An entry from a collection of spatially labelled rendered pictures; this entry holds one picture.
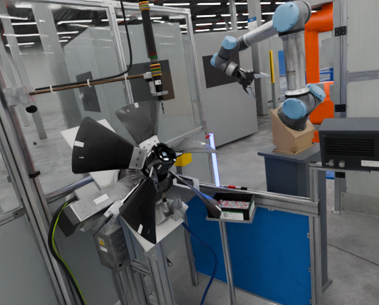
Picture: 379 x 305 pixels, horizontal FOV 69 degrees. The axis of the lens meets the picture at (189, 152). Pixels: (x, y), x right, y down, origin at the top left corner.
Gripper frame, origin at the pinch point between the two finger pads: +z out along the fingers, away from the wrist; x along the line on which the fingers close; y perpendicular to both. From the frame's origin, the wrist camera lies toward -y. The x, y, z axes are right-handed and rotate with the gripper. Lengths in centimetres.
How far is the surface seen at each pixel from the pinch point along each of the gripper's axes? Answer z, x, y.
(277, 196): 37, 33, -35
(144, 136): -32, 29, -63
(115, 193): -24, 43, -87
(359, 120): 41, -19, -37
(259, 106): -14, 213, 603
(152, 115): -36, 23, -53
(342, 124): 37, -15, -40
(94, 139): -41, 26, -86
